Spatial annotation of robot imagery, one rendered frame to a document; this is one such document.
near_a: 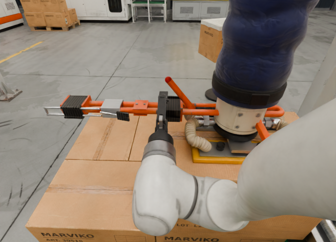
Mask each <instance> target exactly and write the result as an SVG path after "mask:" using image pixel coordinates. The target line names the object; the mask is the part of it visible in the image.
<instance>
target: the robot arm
mask: <svg viewBox="0 0 336 242"><path fill-rule="evenodd" d="M168 102H169V99H168V91H159V96H158V105H157V116H156V127H155V131H154V133H152V134H151V135H150V136H149V138H148V142H147V145H146V146H145V147H144V152H143V156H142V160H141V166H140V168H139V169H138V171H137V174H136V177H135V181H134V187H133V194H132V219H133V223H134V225H135V226H136V228H138V229H139V230H140V231H141V232H143V233H145V234H148V235H151V236H164V235H166V234H168V233H169V232H170V231H171V230H172V229H173V227H174V226H175V224H176V222H177V221H178V219H184V220H187V221H189V222H191V223H193V224H196V225H199V226H202V227H204V228H206V229H210V230H214V231H218V232H234V231H238V230H241V229H242V228H244V227H245V226H246V225H247V224H248V223H249V221H260V220H265V219H269V218H273V217H277V216H282V215H297V216H306V217H314V218H320V219H326V220H332V221H336V98H334V99H333V100H331V101H329V102H327V103H325V104H324V105H322V106H320V107H318V108H316V109H315V110H313V111H311V112H309V113H307V114H306V115H304V116H302V117H300V118H298V119H297V120H295V121H293V122H291V123H290V124H288V125H286V126H285V127H283V128H281V129H280V130H278V131H276V132H275V133H273V134H272V135H270V136H269V137H267V138H266V139H265V140H263V141H262V142H261V143H259V144H258V145H257V146H256V147H255V148H254V149H253V150H252V151H251V152H250V153H249V154H248V155H247V157H246V158H245V159H244V161H243V163H242V165H241V167H240V169H239V172H238V177H237V184H236V183H235V182H233V181H231V180H228V179H219V178H214V177H209V176H206V177H200V176H195V175H191V174H189V173H187V172H185V171H183V170H182V169H180V168H179V167H178V166H176V165H177V164H176V149H175V147H174V140H173V137H172V136H171V135H170V134H169V133H168V121H167V119H166V104H167V103H168ZM158 123H159V124H158Z"/></svg>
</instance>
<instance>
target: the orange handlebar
mask: <svg viewBox="0 0 336 242"><path fill-rule="evenodd" d="M103 102H104V101H93V100H90V101H89V103H88V104H89V106H86V107H85V108H100V110H89V109H85V110H84V111H85V112H86V113H100V111H101V106H102V104H103ZM182 104H183V112H182V115H198V116H218V115H219V111H218V110H217V109H196V107H212V108H213V107H215V108H216V103H192V104H193V105H194V107H195V109H188V107H187V106H186V105H185V104H184V103H182ZM122 105H123V107H121V108H120V112H125V113H129V114H133V115H134V116H147V114H156V115H157V111H158V102H149V100H135V101H123V103H122ZM284 114H285V111H284V109H283V108H282V107H280V106H278V105H275V106H272V107H269V108H267V110H266V113H265V115H264V117H282V116H283V115H284ZM255 128H256V130H257V132H258V134H259V136H260V138H261V139H262V141H263V140H265V139H266V138H267V137H269V136H270V134H269V132H268V131H267V129H266V127H265V126H264V124H263V122H262V120H261V119H260V121H259V122H258V123H256V125H255Z"/></svg>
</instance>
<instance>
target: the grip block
mask: <svg viewBox="0 0 336 242"><path fill-rule="evenodd" d="M167 99H168V102H167V104H166V119H167V122H182V119H183V102H182V100H181V99H180V98H179V97H178V96H168V97H167Z"/></svg>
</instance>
